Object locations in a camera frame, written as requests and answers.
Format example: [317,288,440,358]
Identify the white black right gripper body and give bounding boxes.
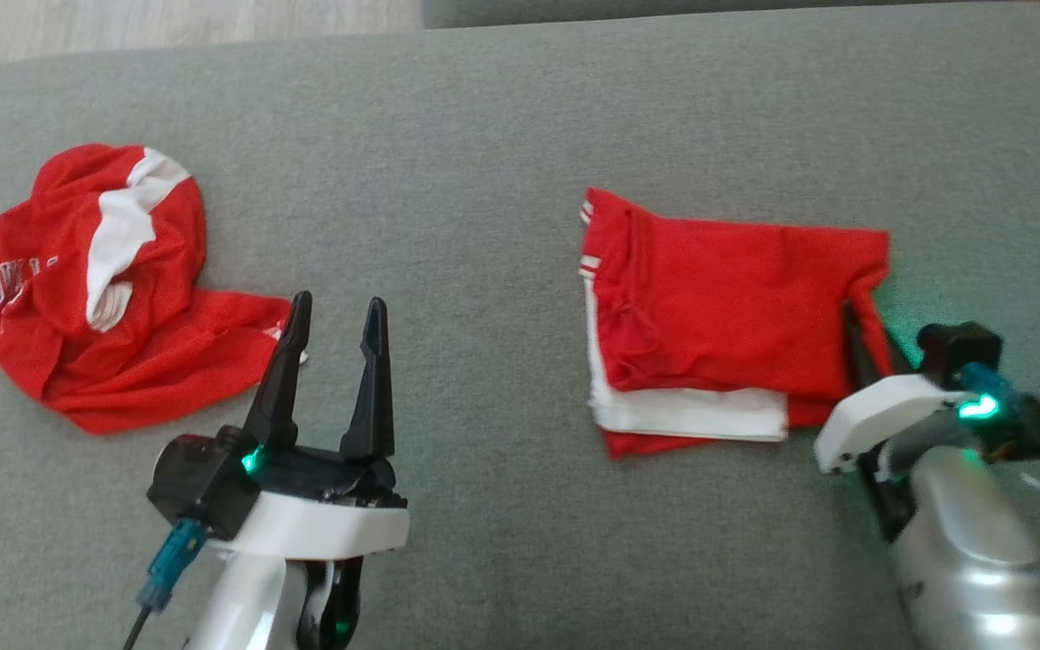
[813,375,972,543]

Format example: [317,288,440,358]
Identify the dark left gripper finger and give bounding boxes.
[341,296,395,457]
[245,291,313,448]

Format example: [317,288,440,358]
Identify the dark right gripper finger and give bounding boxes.
[881,327,924,377]
[842,301,884,395]

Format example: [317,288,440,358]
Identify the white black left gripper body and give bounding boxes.
[222,451,411,650]

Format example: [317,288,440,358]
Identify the red basketball jersey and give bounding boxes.
[579,187,893,460]

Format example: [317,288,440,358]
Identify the red basketball shorts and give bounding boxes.
[0,143,309,436]

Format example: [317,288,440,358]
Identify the large grey sofa cushion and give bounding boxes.
[0,0,1040,650]

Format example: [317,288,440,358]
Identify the small grey sofa cushion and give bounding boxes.
[421,0,963,28]

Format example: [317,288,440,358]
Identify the right teal-plug black cable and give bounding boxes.
[958,361,1040,534]

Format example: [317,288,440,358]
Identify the teal-plug black cable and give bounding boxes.
[123,519,211,650]
[958,361,1040,534]

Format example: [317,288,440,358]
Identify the left teal-plug black cable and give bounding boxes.
[123,519,211,650]

